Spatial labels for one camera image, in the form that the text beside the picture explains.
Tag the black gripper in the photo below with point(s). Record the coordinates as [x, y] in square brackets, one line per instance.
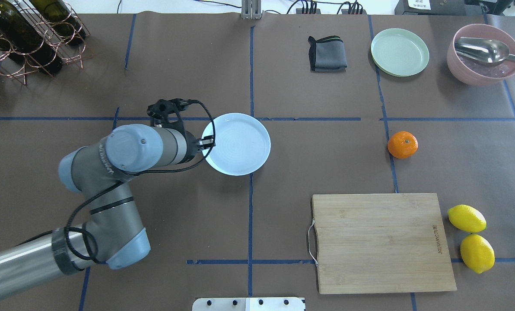
[191, 148]

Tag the orange mandarin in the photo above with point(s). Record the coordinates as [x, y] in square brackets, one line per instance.
[402, 145]

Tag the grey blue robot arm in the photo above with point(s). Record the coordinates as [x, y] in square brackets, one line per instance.
[107, 226]

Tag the light blue plate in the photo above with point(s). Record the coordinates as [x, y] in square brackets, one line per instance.
[242, 144]

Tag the light green plate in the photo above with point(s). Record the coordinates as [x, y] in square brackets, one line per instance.
[399, 52]

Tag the folded grey cloth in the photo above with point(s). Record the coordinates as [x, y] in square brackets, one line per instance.
[327, 54]

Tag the bamboo cutting board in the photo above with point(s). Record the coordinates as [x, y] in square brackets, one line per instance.
[381, 243]

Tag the dark wine bottle lower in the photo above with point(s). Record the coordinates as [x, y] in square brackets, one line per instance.
[57, 14]

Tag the dark wine bottle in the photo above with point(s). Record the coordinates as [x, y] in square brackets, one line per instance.
[57, 14]
[27, 40]

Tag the dark wine bottle upper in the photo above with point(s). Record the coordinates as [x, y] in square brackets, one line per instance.
[27, 40]

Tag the pink bowl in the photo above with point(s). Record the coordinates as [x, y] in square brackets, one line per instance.
[476, 73]

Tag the yellow lemon near board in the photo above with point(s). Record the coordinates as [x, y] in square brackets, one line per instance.
[467, 218]

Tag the yellow lemon outer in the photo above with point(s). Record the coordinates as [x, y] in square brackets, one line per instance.
[477, 253]

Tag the metal scoop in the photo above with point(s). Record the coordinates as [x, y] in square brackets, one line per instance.
[489, 51]

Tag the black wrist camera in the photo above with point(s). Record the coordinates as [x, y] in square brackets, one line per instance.
[166, 114]

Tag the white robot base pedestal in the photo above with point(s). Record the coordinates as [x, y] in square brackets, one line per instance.
[250, 304]

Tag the copper wire bottle rack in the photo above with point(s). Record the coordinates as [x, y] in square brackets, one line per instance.
[13, 65]

